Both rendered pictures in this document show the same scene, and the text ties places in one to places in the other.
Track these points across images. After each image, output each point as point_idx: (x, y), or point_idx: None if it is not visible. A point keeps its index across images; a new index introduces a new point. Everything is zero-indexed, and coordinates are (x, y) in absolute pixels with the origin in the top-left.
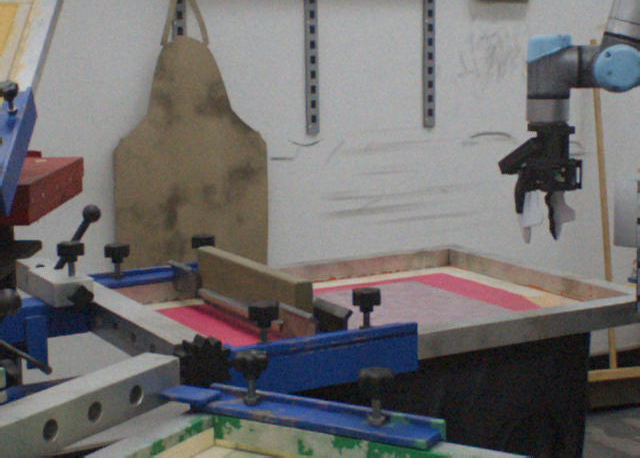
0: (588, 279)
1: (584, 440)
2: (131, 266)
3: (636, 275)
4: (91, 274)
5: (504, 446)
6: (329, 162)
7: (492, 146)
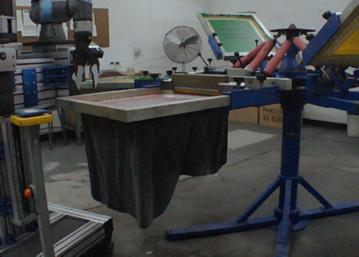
0: (73, 100)
1: (85, 151)
2: None
3: (84, 71)
4: (270, 86)
5: None
6: None
7: None
